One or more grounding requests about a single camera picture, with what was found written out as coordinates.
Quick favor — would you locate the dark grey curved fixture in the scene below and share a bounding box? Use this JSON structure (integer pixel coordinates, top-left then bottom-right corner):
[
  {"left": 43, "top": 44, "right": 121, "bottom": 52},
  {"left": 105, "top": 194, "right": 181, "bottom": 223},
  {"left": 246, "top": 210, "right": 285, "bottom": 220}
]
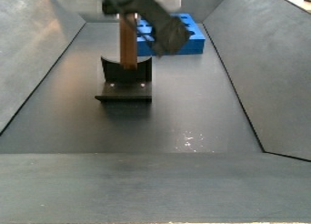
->
[{"left": 95, "top": 57, "right": 153, "bottom": 102}]

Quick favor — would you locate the brown arch block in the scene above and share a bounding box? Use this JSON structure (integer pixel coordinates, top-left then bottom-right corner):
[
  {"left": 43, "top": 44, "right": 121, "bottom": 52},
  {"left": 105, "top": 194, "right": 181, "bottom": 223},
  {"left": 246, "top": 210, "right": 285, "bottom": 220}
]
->
[{"left": 121, "top": 14, "right": 138, "bottom": 69}]

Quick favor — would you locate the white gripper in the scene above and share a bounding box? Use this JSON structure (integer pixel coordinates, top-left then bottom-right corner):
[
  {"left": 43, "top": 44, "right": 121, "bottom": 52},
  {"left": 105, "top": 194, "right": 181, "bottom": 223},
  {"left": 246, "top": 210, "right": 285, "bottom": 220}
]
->
[{"left": 102, "top": 0, "right": 191, "bottom": 56}]

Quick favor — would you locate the blue foam shape-sorter block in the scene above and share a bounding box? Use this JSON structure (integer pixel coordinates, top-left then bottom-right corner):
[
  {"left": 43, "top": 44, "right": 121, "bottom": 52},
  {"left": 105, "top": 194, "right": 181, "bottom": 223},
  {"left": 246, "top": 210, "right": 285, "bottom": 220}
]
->
[{"left": 138, "top": 13, "right": 206, "bottom": 56}]

